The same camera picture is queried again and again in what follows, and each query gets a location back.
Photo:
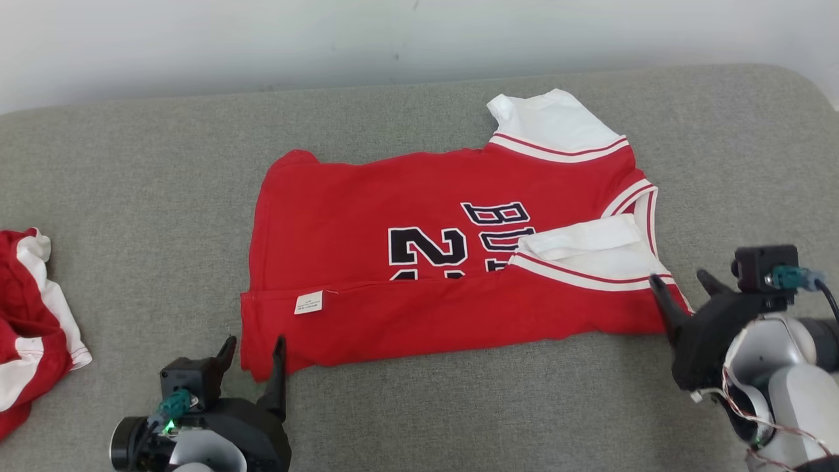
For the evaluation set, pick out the red basketball jersey white sleeves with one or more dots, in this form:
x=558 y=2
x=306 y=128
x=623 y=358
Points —
x=393 y=196

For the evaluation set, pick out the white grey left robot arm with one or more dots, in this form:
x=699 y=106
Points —
x=203 y=457

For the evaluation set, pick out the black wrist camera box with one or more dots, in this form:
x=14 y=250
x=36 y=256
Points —
x=193 y=377
x=760 y=265

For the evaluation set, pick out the red shorts white side stripe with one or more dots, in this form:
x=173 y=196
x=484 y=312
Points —
x=26 y=341

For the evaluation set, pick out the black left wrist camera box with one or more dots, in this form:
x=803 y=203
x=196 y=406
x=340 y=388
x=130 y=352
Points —
x=193 y=377

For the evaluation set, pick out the grey fabric sofa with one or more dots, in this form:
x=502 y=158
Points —
x=459 y=413

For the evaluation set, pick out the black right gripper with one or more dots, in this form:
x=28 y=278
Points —
x=704 y=341

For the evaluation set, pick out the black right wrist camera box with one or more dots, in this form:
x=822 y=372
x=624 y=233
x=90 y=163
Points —
x=760 y=265

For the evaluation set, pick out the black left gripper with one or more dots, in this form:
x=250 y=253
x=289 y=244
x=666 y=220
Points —
x=255 y=436

